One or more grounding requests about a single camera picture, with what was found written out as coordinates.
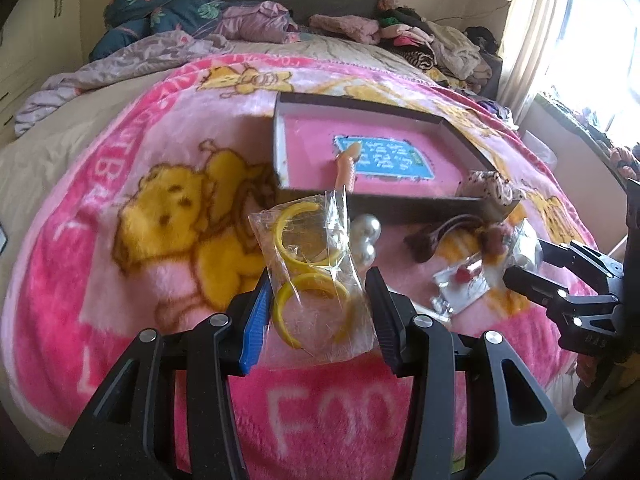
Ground pink lilac garment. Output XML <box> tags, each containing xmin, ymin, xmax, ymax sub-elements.
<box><xmin>220</xmin><ymin>2</ymin><xmax>301</xmax><ymax>43</ymax></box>

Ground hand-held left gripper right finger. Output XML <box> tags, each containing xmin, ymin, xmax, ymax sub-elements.
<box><xmin>365</xmin><ymin>266</ymin><xmax>586</xmax><ymax>480</ymax></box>

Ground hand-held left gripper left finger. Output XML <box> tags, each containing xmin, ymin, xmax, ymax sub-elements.
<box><xmin>54</xmin><ymin>269</ymin><xmax>274</xmax><ymax>480</ymax></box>

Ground patterned fabric scrunchie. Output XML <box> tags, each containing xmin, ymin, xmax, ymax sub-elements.
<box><xmin>457</xmin><ymin>170</ymin><xmax>526</xmax><ymax>211</ymax></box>

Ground blue printed card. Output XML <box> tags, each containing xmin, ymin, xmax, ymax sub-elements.
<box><xmin>332</xmin><ymin>134</ymin><xmax>435</xmax><ymax>181</ymax></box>

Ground dark blue floral duvet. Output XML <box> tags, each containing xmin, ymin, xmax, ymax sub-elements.
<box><xmin>90</xmin><ymin>0</ymin><xmax>226</xmax><ymax>61</ymax></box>

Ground folded pink clothes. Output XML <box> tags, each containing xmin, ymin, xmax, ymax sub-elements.
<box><xmin>309</xmin><ymin>12</ymin><xmax>383</xmax><ymax>45</ymax></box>

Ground pile of mixed clothes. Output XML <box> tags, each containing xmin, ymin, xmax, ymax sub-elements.
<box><xmin>377</xmin><ymin>0</ymin><xmax>501</xmax><ymax>93</ymax></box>

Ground dark maroon hair clip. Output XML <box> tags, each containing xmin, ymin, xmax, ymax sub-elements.
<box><xmin>404</xmin><ymin>214</ymin><xmax>488</xmax><ymax>263</ymax></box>

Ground lilac crumpled sheet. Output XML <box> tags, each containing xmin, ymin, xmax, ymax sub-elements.
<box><xmin>15</xmin><ymin>30</ymin><xmax>236</xmax><ymax>136</ymax></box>

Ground large pearl bead jewelry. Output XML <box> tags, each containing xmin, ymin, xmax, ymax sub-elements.
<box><xmin>350</xmin><ymin>214</ymin><xmax>382</xmax><ymax>267</ymax></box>

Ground clear packet of red earrings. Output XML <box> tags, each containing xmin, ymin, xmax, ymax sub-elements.
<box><xmin>431</xmin><ymin>255</ymin><xmax>506</xmax><ymax>317</ymax></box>

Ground window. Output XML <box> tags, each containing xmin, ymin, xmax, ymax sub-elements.
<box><xmin>545</xmin><ymin>0</ymin><xmax>640</xmax><ymax>136</ymax></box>

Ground clear bag of yellow bangles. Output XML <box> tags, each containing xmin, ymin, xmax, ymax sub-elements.
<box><xmin>248</xmin><ymin>190</ymin><xmax>377</xmax><ymax>372</ymax></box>

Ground pink printed blanket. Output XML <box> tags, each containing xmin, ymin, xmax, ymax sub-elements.
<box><xmin>0</xmin><ymin>55</ymin><xmax>621</xmax><ymax>476</ymax></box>

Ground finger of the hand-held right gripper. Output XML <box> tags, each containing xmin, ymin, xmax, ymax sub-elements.
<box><xmin>502</xmin><ymin>264</ymin><xmax>581</xmax><ymax>328</ymax></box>
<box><xmin>539</xmin><ymin>240</ymin><xmax>626</xmax><ymax>281</ymax></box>

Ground cream wardrobe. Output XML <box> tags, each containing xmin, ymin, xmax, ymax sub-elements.
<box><xmin>0</xmin><ymin>0</ymin><xmax>86</xmax><ymax>131</ymax></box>

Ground clear packet with brown beads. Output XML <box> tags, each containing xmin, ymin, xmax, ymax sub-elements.
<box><xmin>477</xmin><ymin>220</ymin><xmax>548</xmax><ymax>273</ymax></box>

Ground peach hair clip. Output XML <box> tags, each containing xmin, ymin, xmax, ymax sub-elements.
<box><xmin>334</xmin><ymin>141</ymin><xmax>362</xmax><ymax>193</ymax></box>

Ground cardboard box with pink lining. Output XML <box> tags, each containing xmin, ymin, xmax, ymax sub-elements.
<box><xmin>271</xmin><ymin>91</ymin><xmax>521</xmax><ymax>223</ymax></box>

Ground cream curtain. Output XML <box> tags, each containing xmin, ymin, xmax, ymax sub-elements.
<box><xmin>495</xmin><ymin>0</ymin><xmax>576</xmax><ymax>126</ymax></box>

